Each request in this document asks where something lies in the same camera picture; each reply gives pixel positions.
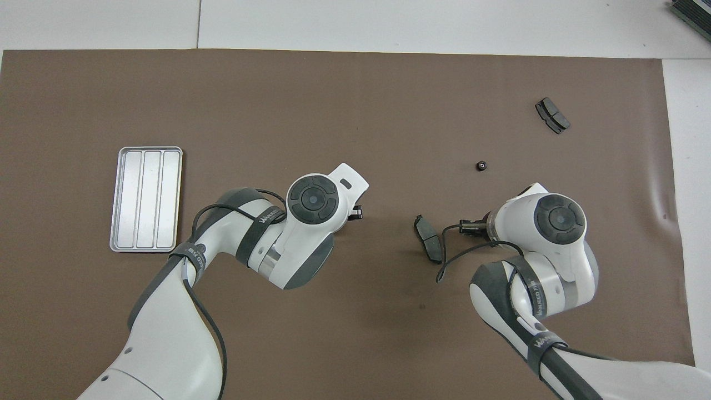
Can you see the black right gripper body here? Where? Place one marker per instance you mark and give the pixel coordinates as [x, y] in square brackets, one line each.
[472, 228]

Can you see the silver metal tray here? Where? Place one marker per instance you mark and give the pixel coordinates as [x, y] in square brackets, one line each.
[145, 200]

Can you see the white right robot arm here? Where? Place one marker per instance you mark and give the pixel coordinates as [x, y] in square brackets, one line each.
[555, 244]

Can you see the short grey brake pad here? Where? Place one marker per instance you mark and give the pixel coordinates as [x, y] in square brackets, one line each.
[552, 115]

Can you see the long grey brake pad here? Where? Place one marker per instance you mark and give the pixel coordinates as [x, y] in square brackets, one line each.
[426, 236]

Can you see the small black bearing gear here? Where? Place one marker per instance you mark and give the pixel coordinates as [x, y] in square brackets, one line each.
[478, 165]

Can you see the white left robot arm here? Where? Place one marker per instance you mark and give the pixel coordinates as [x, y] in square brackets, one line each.
[166, 344]

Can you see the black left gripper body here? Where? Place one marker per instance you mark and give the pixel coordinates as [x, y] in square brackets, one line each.
[356, 212]

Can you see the brown table mat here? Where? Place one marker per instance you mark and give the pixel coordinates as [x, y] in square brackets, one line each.
[305, 111]

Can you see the grey ribbed device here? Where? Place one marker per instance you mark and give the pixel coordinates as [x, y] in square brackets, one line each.
[694, 10]

